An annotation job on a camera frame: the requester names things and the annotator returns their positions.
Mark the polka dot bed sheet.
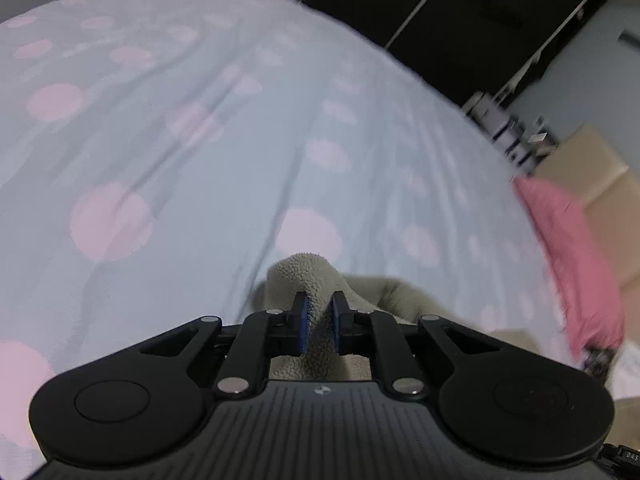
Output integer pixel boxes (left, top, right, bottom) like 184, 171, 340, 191
0, 0, 581, 480

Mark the white garment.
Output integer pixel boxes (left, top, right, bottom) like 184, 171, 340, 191
605, 342, 640, 401

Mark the white nightstand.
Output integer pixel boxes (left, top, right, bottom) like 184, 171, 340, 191
462, 91, 558, 171

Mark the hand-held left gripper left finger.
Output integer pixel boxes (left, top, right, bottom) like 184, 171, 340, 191
70, 291, 313, 401

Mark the beige fleece garment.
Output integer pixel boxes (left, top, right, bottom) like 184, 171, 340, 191
248, 252, 640, 443

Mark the cream padded headboard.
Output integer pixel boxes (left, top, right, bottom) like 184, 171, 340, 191
532, 126, 640, 311

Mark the black sliding door wardrobe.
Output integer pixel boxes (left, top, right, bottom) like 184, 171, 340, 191
297, 0, 601, 108

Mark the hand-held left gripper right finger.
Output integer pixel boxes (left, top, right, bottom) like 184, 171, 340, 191
331, 291, 571, 401

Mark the pink pillow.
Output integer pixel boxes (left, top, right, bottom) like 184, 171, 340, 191
514, 176, 626, 358

